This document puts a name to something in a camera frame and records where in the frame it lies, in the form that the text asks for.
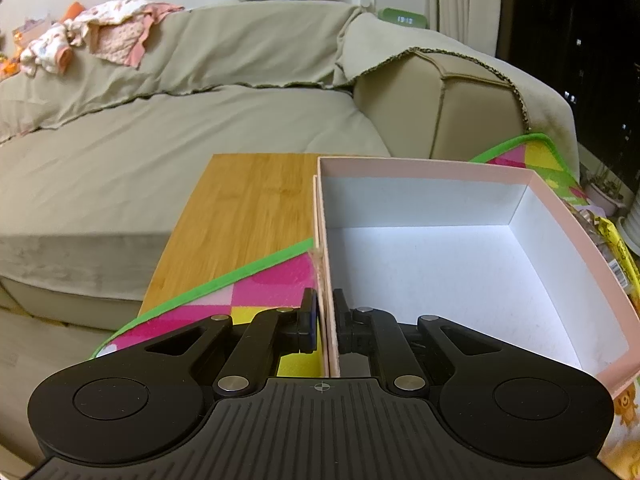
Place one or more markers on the potted plant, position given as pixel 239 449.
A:
pixel 604 189

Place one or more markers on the colourful cartoon play mat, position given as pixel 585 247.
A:
pixel 280 279

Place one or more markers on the pink baby clothes pile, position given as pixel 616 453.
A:
pixel 114 31

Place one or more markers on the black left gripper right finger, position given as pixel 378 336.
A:
pixel 376 335

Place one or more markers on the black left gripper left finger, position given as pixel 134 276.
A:
pixel 259 346

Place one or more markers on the yellow snack packet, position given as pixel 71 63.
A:
pixel 623 256

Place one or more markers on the olive sofa cover blanket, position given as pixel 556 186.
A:
pixel 427 95

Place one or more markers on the green digital clock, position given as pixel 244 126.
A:
pixel 403 18

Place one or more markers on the white wall socket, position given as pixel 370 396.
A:
pixel 367 5

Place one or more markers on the white curtain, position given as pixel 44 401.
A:
pixel 472 22

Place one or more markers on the pink cardboard box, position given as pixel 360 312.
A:
pixel 489 247

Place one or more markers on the beige sofa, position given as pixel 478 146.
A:
pixel 87 209

